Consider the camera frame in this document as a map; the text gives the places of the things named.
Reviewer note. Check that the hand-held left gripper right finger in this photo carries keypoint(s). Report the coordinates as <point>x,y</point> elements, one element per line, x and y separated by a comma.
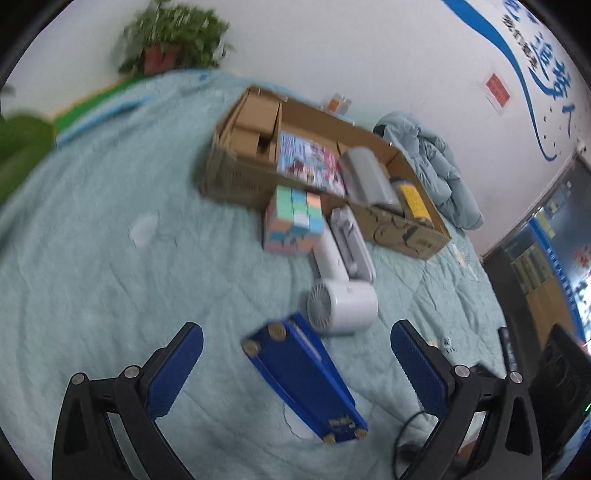
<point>420,369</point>

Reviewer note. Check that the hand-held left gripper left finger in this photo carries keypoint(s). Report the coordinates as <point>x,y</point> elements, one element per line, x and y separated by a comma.
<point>173,369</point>

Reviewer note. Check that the blue folding stand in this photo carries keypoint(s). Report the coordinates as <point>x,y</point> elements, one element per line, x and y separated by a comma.
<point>304,383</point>

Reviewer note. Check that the yellow label dried flower jar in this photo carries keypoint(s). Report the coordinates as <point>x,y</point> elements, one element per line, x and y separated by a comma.
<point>413,198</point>

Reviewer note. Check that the cardboard box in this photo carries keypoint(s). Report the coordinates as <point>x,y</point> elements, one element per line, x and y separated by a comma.
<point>240,175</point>

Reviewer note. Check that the pink printed cartoon box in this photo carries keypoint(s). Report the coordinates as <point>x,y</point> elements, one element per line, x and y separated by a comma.
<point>309,161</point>

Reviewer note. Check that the white hair dryer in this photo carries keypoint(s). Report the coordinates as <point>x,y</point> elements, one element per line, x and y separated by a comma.
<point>346,304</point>

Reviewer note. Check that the teal quilted blanket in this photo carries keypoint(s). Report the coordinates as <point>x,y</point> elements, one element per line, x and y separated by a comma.
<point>115,277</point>

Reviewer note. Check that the black chair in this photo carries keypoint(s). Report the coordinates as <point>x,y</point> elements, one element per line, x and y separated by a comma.
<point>563,383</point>

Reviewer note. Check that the white oblong case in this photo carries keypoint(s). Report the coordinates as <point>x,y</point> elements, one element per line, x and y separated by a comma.
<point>351,240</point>

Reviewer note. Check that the blue framed glass cabinet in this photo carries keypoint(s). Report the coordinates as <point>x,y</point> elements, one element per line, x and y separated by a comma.
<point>545,258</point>

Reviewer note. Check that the pastel puzzle cube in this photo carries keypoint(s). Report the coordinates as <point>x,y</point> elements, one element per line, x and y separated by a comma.
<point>293,217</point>

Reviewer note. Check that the light blue puffer jacket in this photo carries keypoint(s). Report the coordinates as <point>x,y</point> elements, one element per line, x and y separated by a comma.
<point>438,161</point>

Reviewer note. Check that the large leaf green plant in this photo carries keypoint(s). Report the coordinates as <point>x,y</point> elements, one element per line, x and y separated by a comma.
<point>23,143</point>

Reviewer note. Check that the small orange can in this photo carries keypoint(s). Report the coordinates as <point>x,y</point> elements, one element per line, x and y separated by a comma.
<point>339,102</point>

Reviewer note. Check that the potted green plant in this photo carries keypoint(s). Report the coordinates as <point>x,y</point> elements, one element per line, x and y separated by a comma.
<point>175,27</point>

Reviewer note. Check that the red wall sign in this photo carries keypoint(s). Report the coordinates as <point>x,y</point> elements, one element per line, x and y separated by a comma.
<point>498,90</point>

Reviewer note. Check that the blue wall decal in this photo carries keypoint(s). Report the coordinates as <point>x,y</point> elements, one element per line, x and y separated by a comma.
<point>478,18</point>

